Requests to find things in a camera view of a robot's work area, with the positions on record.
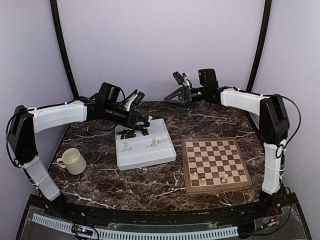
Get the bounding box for dark chess pieces pile lower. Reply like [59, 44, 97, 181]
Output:
[116, 129, 137, 140]

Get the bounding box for black frame post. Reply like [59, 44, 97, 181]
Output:
[246, 0, 272, 92]
[49, 0, 80, 98]

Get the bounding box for wooden chess board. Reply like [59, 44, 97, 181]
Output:
[181, 137, 252, 195]

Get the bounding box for cream ribbed ceramic mug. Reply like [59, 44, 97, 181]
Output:
[56, 148, 87, 175]

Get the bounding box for dark chess pieces pile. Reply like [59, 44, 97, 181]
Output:
[140, 129, 149, 136]
[116, 129, 137, 140]

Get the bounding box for black front rail base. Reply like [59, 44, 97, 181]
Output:
[16, 191, 312, 240]

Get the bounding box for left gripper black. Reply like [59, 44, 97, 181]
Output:
[104, 103, 150, 129]

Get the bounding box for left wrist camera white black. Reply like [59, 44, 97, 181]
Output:
[123, 90, 145, 112]

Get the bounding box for white plastic divided tray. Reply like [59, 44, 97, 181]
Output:
[115, 118, 177, 171]

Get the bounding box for black left frame post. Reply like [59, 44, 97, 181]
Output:
[49, 0, 80, 98]

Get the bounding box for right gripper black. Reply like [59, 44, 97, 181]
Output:
[165, 85, 209, 107]

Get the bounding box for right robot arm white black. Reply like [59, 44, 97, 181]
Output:
[164, 68, 292, 196]

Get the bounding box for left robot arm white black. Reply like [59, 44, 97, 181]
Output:
[5, 82, 150, 218]

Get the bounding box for dark chess pieces pile upper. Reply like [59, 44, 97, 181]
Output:
[140, 129, 149, 136]

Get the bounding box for white slotted cable duct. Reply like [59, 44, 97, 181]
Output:
[31, 213, 239, 240]

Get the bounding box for black right frame post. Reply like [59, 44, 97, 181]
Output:
[246, 0, 272, 92]

